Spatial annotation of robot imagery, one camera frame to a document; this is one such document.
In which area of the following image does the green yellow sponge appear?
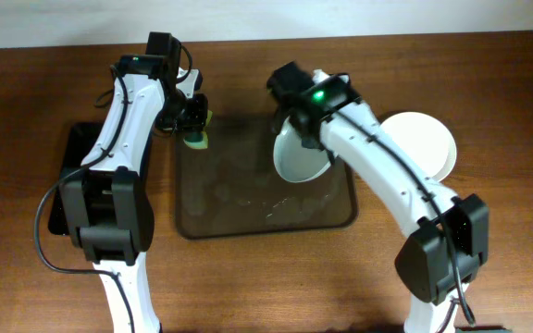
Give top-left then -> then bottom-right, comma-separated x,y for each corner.
180,110 -> 213,150

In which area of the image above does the light grey plate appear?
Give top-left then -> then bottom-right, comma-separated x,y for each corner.
273,117 -> 338,183

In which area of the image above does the pink plate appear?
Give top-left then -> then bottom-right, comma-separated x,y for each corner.
381,112 -> 457,181

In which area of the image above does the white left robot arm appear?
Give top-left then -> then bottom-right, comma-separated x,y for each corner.
57,55 -> 210,332

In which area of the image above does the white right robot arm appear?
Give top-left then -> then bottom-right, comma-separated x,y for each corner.
266,63 -> 490,332

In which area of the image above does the brown serving tray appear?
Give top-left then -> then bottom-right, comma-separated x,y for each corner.
174,116 -> 358,240

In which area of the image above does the black tray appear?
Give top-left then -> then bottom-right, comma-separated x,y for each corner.
47,121 -> 152,237

